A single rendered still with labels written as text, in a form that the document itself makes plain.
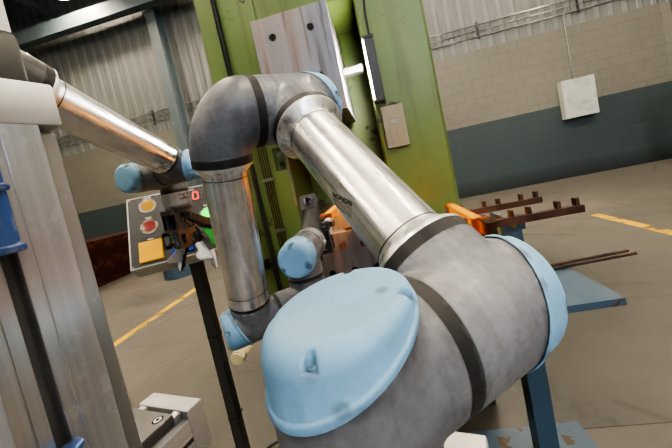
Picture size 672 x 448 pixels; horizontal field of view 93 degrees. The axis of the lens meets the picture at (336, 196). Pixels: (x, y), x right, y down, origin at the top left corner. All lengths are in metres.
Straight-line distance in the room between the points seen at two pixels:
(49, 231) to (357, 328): 0.23
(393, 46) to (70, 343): 1.33
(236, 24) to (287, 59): 0.36
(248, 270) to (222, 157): 0.20
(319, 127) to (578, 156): 7.94
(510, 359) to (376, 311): 0.12
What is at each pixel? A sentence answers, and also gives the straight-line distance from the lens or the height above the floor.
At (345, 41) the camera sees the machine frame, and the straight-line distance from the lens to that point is 1.81.
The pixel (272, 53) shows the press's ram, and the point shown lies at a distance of 1.35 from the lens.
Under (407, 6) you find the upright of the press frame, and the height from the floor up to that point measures 1.72.
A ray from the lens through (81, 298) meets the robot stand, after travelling 0.32.
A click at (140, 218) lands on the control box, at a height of 1.12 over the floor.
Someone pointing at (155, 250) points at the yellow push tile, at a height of 1.01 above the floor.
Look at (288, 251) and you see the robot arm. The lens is 0.63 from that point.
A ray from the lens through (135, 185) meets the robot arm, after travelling 0.92.
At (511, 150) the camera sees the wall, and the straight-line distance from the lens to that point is 7.72.
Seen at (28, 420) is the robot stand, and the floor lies 1.02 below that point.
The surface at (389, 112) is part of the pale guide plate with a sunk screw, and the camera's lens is 1.35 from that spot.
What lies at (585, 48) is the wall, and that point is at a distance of 8.57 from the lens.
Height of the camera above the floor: 1.14
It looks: 4 degrees down
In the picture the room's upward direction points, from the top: 12 degrees counter-clockwise
